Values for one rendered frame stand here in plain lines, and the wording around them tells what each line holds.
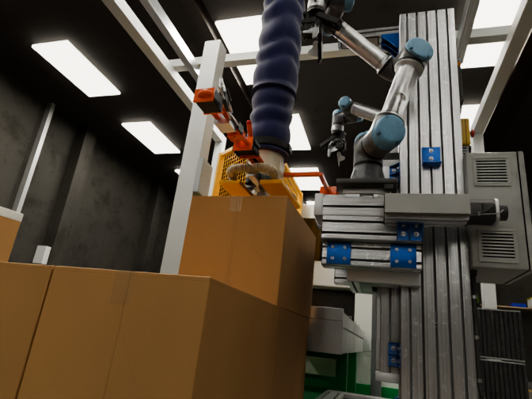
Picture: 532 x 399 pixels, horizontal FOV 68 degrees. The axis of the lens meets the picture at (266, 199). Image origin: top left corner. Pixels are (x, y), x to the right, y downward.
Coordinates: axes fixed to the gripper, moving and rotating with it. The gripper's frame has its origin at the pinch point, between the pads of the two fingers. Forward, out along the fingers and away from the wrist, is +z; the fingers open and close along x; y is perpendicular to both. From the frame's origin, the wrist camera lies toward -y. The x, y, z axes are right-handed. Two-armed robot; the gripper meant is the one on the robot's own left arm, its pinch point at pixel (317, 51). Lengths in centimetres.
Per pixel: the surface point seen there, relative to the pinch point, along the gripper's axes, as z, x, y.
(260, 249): 79, -8, 17
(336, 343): 107, -75, -5
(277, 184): 47, -24, 17
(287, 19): -48, -29, 23
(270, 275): 87, -8, 12
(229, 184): 47, -24, 39
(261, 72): -15.2, -28.6, 33.3
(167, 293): 102, 51, 17
